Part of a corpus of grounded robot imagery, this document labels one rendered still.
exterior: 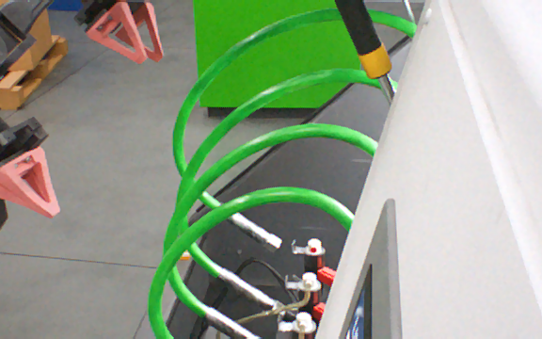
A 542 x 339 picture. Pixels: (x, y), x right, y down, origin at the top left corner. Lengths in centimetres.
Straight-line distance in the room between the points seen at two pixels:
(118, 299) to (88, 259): 33
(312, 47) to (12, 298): 218
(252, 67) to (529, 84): 407
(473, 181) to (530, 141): 3
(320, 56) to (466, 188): 401
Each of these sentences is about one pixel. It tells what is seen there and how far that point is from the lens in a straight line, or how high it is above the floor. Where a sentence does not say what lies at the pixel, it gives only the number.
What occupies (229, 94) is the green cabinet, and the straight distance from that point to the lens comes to 435.
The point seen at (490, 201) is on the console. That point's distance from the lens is 21.
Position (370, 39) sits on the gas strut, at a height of 148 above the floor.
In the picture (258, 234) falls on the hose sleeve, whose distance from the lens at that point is 96.
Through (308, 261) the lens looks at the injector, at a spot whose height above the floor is 109.
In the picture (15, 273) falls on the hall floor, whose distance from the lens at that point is 313.
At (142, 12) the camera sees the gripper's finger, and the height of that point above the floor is 137.
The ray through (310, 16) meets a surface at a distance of 84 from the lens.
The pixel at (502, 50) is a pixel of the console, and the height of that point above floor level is 154.
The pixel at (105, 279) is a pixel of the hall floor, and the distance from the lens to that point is 298.
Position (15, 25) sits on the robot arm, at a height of 127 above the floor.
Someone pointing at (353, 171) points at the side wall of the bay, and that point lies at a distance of 126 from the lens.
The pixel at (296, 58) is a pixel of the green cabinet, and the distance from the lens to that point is 425.
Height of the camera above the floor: 162
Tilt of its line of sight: 26 degrees down
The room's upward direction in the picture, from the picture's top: 1 degrees counter-clockwise
